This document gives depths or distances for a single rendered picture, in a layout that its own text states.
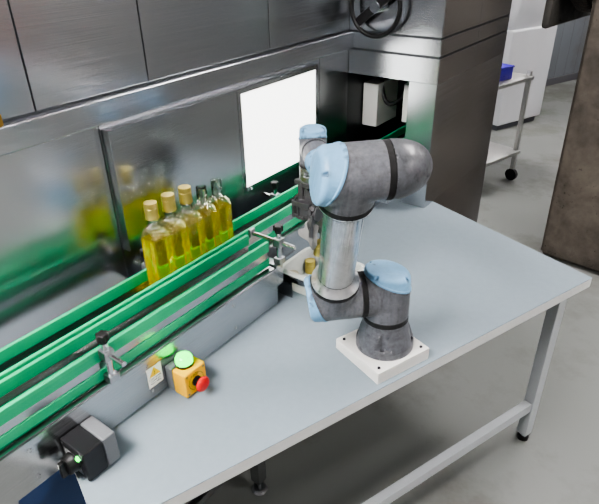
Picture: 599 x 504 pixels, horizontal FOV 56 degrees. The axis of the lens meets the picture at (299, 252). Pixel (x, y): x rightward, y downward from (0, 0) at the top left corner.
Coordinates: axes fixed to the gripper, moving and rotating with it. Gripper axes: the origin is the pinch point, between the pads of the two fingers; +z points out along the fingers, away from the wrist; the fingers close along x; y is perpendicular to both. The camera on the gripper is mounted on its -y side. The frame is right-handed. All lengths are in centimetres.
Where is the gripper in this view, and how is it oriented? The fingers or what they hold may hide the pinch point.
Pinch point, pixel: (319, 243)
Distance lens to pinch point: 167.8
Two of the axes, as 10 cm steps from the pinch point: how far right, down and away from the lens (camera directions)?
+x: -5.6, 4.3, -7.1
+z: 0.2, 8.6, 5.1
